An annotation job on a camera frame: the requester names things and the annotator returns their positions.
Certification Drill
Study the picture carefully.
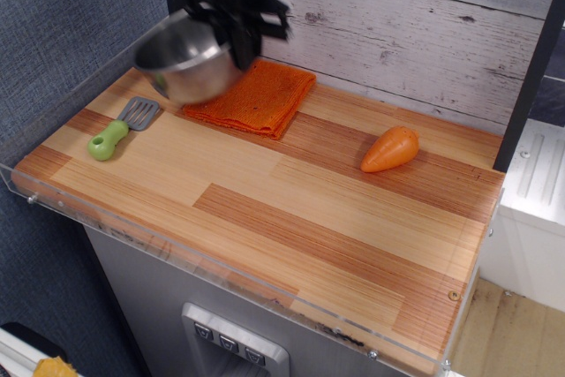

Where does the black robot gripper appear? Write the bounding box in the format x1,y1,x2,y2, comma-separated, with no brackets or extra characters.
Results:
185,0,290,72

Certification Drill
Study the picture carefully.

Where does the clear acrylic table guard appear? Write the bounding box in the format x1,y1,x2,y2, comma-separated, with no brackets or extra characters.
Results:
0,17,507,377

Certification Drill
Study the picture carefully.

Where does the stainless steel pot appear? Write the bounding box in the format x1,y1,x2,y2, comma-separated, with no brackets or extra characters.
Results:
134,10,244,105

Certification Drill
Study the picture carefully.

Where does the green handled grey spatula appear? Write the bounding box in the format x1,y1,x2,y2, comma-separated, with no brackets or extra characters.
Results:
87,96,160,162

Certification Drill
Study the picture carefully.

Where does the silver dispenser button panel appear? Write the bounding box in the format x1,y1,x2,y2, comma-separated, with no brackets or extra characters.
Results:
182,302,290,376

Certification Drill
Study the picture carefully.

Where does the grey toy fridge cabinet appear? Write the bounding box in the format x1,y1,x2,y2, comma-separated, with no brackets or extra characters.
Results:
87,228,446,376

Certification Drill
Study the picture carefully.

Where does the yellow object bottom left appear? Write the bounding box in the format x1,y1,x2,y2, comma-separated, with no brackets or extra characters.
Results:
32,357,79,377

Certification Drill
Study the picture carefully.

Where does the white toy sink counter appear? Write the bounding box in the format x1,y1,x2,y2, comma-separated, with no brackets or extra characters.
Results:
478,119,564,311

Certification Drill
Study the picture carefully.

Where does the orange plastic carrot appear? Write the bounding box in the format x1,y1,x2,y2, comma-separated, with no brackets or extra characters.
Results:
360,126,419,173

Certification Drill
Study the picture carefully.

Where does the black right frame post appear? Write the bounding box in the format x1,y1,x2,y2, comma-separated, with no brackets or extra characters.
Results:
493,0,564,172

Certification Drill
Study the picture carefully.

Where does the orange folded cloth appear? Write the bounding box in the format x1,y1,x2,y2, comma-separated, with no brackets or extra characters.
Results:
183,59,316,139

